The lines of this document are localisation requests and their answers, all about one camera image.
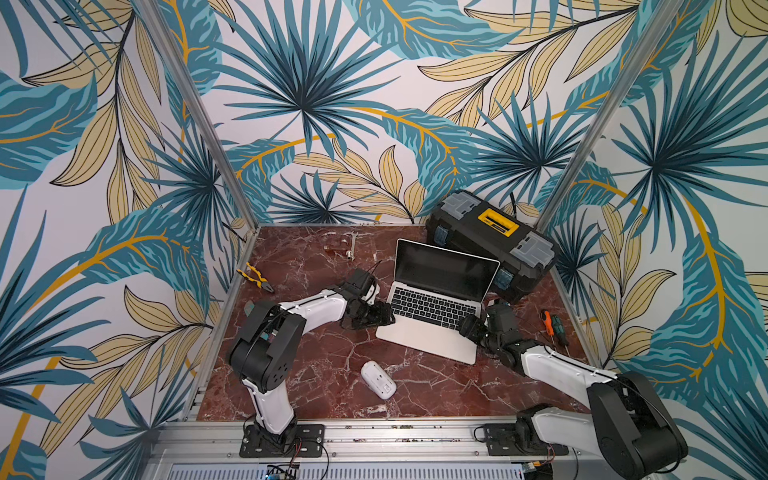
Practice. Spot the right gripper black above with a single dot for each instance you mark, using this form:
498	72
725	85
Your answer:
477	327

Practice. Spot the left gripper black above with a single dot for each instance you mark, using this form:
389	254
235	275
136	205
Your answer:
382	315

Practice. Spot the silver laptop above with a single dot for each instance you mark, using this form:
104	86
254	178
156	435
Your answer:
433	290

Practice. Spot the white wireless mouse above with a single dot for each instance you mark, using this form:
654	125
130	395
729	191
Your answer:
378	381

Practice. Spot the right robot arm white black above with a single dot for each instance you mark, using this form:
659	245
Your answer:
625	421

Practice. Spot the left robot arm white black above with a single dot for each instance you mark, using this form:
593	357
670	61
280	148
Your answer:
266	347

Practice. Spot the orange screwdriver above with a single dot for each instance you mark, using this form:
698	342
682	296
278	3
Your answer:
548	323

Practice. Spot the green screwdriver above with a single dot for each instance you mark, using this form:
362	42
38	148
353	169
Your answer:
559	332

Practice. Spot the black yellow toolbox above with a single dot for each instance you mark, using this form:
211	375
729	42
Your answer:
463	222

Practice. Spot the yellow black pliers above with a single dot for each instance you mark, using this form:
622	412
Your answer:
253	275

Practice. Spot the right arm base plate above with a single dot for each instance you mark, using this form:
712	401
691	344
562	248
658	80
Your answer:
517	440

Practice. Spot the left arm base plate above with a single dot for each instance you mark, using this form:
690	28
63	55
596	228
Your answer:
302	441

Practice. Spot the right aluminium corner post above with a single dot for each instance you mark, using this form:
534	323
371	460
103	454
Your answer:
647	42

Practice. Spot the aluminium corner post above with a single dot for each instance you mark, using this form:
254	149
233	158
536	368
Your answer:
647	42
171	54

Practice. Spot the aluminium front rail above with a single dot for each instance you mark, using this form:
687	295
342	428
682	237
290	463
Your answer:
431	448

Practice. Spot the left aluminium corner post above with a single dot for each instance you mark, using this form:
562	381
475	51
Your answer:
171	54

